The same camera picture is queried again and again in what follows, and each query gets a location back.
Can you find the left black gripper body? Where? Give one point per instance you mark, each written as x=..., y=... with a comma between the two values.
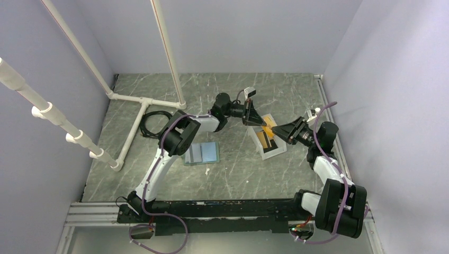
x=248, y=108

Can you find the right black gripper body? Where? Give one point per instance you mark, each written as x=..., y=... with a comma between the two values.
x=299, y=133

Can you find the clear plastic bin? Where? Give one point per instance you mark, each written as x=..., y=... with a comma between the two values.
x=281, y=144

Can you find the green card holder wallet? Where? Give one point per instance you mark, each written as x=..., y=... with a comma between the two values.
x=210, y=154

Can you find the white magnetic stripe card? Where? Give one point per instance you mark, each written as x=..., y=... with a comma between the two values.
x=194, y=154

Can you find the gold credit card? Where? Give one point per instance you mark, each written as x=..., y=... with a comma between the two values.
x=270, y=123

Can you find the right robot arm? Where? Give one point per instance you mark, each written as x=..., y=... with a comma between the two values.
x=340, y=208

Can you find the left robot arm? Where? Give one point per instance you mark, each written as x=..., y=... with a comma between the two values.
x=177, y=136

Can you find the stack of credit cards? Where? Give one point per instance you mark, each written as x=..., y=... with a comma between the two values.
x=267, y=144

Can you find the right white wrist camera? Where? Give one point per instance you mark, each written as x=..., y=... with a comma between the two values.
x=312, y=114

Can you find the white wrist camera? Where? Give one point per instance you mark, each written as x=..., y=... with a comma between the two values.
x=312, y=114
x=249, y=92

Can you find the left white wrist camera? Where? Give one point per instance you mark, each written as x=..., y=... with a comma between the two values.
x=249, y=92

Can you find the aluminium rail right side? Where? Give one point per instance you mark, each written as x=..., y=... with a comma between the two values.
x=336, y=105

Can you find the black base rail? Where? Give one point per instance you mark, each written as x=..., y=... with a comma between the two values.
x=246, y=215

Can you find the white pvc pipe frame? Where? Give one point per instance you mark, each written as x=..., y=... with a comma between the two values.
x=46, y=110

